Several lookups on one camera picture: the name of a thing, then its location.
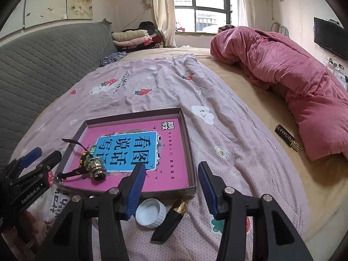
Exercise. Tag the black wall television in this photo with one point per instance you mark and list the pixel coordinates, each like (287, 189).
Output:
(329, 36)

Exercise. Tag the metal chair back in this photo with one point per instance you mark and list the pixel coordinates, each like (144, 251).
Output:
(281, 28)

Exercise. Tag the blue patterned cloth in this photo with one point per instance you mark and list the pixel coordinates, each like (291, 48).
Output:
(112, 58)

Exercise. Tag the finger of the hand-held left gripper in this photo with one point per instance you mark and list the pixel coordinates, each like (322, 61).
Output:
(30, 155)
(49, 159)

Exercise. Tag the gold metal knob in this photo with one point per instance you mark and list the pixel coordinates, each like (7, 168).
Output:
(98, 168)

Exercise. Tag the pink folded cloth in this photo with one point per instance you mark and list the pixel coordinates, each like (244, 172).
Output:
(133, 43)

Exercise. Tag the black gold rectangular case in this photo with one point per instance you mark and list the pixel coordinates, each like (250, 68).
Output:
(286, 138)

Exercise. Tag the dark clothes pile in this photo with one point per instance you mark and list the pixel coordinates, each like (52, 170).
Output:
(146, 27)

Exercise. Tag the pink quilt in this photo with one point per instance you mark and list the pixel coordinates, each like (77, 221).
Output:
(285, 68)

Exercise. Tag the floral wall poster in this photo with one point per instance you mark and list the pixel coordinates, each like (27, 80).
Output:
(54, 0)

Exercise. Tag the cluttered wall shelf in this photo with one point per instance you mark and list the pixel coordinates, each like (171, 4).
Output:
(335, 68)

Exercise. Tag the pink strawberry printed blanket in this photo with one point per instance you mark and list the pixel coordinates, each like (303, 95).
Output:
(163, 87)

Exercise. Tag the black yellow wrist watch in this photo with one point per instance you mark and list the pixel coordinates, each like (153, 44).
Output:
(85, 158)

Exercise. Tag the white plastic bottle cap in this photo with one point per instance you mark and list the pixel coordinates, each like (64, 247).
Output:
(151, 213)

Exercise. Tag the grey cardboard box pink bottom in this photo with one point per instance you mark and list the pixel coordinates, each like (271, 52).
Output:
(168, 152)

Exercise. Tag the grey quilted headboard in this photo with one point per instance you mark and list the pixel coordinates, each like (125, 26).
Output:
(49, 65)

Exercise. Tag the beige folded cloth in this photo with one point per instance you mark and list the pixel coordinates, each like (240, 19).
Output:
(130, 34)

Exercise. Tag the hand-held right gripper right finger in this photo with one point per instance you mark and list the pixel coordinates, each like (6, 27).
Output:
(206, 193)

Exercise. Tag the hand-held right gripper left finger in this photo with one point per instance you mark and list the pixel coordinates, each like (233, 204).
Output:
(136, 190)

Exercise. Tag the window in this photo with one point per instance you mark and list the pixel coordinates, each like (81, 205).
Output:
(209, 2)

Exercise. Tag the cream curtain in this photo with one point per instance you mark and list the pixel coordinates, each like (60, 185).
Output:
(163, 11)
(246, 2)

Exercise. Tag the black gold lipstick tube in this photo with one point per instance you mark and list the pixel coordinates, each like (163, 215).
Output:
(166, 224)

